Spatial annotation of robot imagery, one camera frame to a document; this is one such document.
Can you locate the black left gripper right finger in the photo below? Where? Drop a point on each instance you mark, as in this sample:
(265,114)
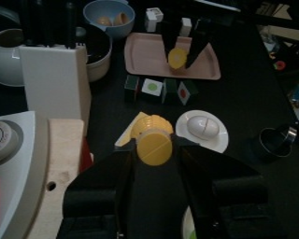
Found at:
(222,193)

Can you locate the white box with red print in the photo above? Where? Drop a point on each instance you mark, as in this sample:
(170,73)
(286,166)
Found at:
(7,155)

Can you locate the red round item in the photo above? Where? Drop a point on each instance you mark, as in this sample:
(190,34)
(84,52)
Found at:
(279,65)

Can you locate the yellow toy corn half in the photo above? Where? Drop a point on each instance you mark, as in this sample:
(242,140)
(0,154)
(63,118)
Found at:
(176,58)
(154,148)

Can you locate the white toy kettle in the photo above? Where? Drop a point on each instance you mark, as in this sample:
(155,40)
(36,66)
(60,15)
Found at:
(4,62)

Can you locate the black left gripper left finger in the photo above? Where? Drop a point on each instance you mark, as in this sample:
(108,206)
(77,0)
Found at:
(98,193)

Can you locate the white toy cube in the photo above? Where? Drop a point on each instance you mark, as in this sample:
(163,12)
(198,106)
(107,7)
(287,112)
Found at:
(154,19)
(186,26)

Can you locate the small white plate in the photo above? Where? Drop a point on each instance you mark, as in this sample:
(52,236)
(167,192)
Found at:
(210,141)

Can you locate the white knife block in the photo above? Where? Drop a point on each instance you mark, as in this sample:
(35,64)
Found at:
(56,84)

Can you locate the black round cup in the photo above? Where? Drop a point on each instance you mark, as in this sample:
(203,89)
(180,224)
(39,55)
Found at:
(277,143)

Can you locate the pan with green food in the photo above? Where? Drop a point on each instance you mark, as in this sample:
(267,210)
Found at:
(190,224)

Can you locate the pale wooden cutting board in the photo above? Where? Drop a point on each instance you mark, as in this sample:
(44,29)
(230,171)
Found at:
(60,174)

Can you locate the pale yellow flat piece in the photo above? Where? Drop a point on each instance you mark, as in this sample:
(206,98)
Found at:
(124,133)

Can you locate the pink plastic tray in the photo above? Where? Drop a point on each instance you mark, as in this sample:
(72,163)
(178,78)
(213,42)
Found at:
(147,59)

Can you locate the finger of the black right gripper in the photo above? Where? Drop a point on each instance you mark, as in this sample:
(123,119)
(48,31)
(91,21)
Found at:
(198,43)
(171,34)

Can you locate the white pot with dark inside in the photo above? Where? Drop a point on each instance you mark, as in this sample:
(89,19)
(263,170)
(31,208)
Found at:
(99,53)

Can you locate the dark sushi cube red dot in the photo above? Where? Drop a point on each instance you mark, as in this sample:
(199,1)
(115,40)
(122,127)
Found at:
(186,92)

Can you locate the white toy egg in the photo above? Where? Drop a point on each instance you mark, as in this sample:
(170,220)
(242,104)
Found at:
(202,127)

